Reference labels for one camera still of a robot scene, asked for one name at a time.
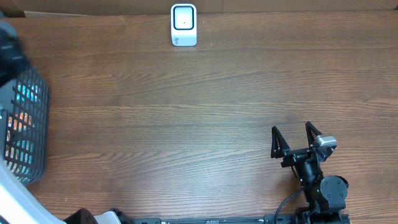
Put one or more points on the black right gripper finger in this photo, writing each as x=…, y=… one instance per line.
x=279, y=145
x=312, y=133

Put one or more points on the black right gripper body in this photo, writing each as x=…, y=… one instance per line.
x=293, y=155

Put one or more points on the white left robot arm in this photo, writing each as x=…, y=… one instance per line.
x=18, y=205

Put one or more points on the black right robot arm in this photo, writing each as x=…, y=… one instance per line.
x=325, y=195

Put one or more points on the white barcode scanner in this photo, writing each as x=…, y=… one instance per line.
x=183, y=25

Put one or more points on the black mesh basket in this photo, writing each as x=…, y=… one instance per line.
x=24, y=125

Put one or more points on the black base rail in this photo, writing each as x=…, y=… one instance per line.
x=202, y=221

